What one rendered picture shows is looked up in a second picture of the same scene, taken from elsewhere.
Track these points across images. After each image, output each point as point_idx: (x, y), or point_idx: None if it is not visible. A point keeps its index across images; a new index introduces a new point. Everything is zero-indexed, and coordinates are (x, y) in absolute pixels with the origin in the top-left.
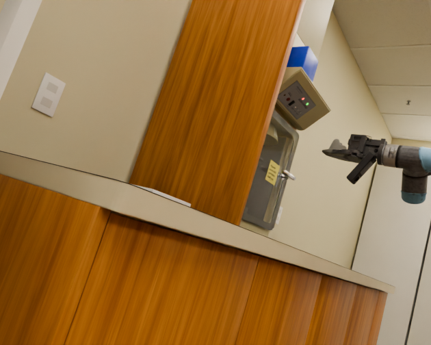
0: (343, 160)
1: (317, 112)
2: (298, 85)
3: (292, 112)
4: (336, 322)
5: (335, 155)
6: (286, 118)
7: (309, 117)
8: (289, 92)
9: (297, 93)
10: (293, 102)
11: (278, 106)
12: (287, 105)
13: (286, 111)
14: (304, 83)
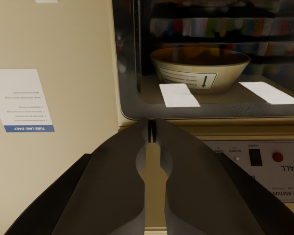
0: (46, 191)
1: (150, 195)
2: None
3: (219, 144)
4: None
5: (187, 162)
6: (187, 126)
7: (154, 169)
8: None
9: (276, 184)
10: (257, 161)
11: (261, 130)
12: (257, 147)
13: (235, 135)
14: None
